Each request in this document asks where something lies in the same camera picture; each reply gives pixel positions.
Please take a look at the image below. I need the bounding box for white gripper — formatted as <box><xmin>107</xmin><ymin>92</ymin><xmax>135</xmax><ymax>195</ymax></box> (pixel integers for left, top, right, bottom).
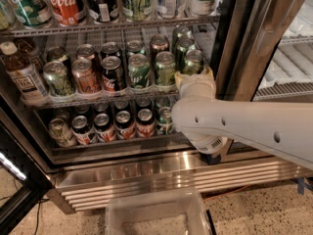
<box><xmin>174</xmin><ymin>66</ymin><xmax>216</xmax><ymax>99</ymax></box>

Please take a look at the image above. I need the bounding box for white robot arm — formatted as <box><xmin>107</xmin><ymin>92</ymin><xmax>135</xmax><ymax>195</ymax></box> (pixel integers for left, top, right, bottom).
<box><xmin>171</xmin><ymin>71</ymin><xmax>313</xmax><ymax>169</ymax></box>

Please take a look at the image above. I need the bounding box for green ginger ale can front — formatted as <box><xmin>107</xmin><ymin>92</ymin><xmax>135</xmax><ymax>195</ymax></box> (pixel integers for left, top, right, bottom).
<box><xmin>155</xmin><ymin>51</ymin><xmax>175</xmax><ymax>86</ymax></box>

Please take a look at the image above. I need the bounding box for maroon can second row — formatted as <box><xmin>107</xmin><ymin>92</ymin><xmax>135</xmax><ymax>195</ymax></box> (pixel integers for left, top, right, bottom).
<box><xmin>150</xmin><ymin>34</ymin><xmax>169</xmax><ymax>61</ymax></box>

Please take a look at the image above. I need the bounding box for green 7up can front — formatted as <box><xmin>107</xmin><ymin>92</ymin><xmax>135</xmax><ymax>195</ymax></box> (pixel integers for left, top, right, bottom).
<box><xmin>128</xmin><ymin>54</ymin><xmax>150</xmax><ymax>89</ymax></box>

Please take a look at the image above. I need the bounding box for green can behind 7up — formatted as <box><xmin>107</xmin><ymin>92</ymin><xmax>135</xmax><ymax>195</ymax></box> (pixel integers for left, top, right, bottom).
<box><xmin>126</xmin><ymin>40</ymin><xmax>146</xmax><ymax>59</ymax></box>

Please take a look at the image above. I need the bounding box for coke can bottom front right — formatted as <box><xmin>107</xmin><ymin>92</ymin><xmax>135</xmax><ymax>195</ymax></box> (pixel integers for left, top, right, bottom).
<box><xmin>136</xmin><ymin>109</ymin><xmax>155</xmax><ymax>138</ymax></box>

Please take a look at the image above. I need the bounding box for black coke can front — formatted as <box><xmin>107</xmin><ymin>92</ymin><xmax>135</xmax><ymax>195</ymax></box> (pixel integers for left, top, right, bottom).
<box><xmin>101</xmin><ymin>56</ymin><xmax>126</xmax><ymax>92</ymax></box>

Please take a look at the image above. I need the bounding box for coke can bottom front middle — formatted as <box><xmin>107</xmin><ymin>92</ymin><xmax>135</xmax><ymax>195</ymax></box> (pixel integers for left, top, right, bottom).
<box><xmin>115</xmin><ymin>111</ymin><xmax>135</xmax><ymax>140</ymax></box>

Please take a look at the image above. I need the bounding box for black can second row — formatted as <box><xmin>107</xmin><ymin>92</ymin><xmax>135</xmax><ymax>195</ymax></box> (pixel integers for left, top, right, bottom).
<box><xmin>100</xmin><ymin>41</ymin><xmax>122</xmax><ymax>59</ymax></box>

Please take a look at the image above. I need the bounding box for coke can bottom front left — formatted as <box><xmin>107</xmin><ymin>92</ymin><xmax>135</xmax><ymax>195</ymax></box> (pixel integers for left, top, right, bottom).
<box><xmin>94</xmin><ymin>114</ymin><xmax>116</xmax><ymax>142</ymax></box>

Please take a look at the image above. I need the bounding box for stainless steel fridge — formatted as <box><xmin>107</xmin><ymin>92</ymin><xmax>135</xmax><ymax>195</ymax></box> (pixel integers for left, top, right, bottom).
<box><xmin>0</xmin><ymin>0</ymin><xmax>313</xmax><ymax>213</ymax></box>

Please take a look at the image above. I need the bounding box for orange soda can front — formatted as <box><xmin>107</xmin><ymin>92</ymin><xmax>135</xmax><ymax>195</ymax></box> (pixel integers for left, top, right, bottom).
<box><xmin>71</xmin><ymin>59</ymin><xmax>101</xmax><ymax>94</ymax></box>

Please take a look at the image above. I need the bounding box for orange can second row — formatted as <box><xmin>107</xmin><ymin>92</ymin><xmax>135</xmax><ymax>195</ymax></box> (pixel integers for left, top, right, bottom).
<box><xmin>76</xmin><ymin>44</ymin><xmax>100</xmax><ymax>70</ymax></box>

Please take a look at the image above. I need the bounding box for coke can bottom far left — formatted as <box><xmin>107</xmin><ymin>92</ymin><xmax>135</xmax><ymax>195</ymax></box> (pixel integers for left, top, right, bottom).
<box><xmin>71</xmin><ymin>116</ymin><xmax>97</xmax><ymax>145</ymax></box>

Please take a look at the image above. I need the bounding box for pale green can front left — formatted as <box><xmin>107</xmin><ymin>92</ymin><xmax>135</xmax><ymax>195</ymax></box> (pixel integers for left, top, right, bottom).
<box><xmin>43</xmin><ymin>61</ymin><xmax>74</xmax><ymax>97</ymax></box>

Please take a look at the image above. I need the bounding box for dark green can second row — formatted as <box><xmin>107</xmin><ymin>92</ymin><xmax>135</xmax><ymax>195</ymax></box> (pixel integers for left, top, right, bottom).
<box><xmin>46</xmin><ymin>46</ymin><xmax>71</xmax><ymax>74</ymax></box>

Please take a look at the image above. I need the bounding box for pale can bottom left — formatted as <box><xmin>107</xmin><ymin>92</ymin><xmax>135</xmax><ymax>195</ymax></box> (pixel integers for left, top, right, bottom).
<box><xmin>48</xmin><ymin>117</ymin><xmax>77</xmax><ymax>148</ymax></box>

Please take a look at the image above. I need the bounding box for open black fridge door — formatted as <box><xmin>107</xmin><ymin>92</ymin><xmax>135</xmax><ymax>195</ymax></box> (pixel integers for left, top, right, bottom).
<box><xmin>0</xmin><ymin>97</ymin><xmax>52</xmax><ymax>235</ymax></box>

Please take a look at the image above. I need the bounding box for clear label bottle top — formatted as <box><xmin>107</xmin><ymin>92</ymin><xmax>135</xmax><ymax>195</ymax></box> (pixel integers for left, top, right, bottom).
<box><xmin>154</xmin><ymin>0</ymin><xmax>186</xmax><ymax>20</ymax></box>

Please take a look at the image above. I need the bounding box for green bottle top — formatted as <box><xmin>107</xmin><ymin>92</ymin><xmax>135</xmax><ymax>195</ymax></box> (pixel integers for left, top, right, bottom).
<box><xmin>120</xmin><ymin>0</ymin><xmax>153</xmax><ymax>22</ymax></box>

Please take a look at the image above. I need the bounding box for black cola bottle top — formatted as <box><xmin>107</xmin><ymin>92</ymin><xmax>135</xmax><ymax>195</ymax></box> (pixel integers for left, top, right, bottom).
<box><xmin>86</xmin><ymin>0</ymin><xmax>119</xmax><ymax>24</ymax></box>

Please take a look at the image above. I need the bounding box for clear plastic bin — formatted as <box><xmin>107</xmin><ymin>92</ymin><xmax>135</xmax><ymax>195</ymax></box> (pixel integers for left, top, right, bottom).
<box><xmin>105</xmin><ymin>188</ymin><xmax>213</xmax><ymax>235</ymax></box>

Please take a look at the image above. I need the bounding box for iced tea bottle front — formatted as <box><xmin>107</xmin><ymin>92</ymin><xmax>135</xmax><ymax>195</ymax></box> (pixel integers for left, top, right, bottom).
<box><xmin>0</xmin><ymin>41</ymin><xmax>48</xmax><ymax>100</ymax></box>

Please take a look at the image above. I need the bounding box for iced tea bottle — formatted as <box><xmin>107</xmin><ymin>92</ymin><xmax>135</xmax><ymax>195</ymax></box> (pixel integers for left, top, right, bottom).
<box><xmin>14</xmin><ymin>37</ymin><xmax>44</xmax><ymax>73</ymax></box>
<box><xmin>0</xmin><ymin>41</ymin><xmax>48</xmax><ymax>100</ymax></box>

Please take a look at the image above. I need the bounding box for iced tea bottle rear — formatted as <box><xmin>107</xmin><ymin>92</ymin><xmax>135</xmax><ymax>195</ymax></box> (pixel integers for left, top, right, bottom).
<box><xmin>14</xmin><ymin>37</ymin><xmax>44</xmax><ymax>73</ymax></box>

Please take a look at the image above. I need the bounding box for teal label bottle top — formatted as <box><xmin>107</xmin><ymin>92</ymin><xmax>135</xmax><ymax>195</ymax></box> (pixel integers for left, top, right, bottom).
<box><xmin>8</xmin><ymin>0</ymin><xmax>52</xmax><ymax>28</ymax></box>

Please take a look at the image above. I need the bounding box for middle wire shelf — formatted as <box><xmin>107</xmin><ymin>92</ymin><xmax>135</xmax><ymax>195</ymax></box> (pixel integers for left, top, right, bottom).
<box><xmin>20</xmin><ymin>85</ymin><xmax>180</xmax><ymax>110</ymax></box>

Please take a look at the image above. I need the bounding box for wire shelf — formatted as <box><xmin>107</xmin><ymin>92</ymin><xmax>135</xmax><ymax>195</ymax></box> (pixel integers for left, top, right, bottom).
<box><xmin>20</xmin><ymin>85</ymin><xmax>180</xmax><ymax>110</ymax></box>
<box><xmin>0</xmin><ymin>16</ymin><xmax>220</xmax><ymax>38</ymax></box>

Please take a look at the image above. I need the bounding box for top wire shelf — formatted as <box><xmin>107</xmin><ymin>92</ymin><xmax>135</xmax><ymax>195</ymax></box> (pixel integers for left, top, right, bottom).
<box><xmin>0</xmin><ymin>16</ymin><xmax>220</xmax><ymax>38</ymax></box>

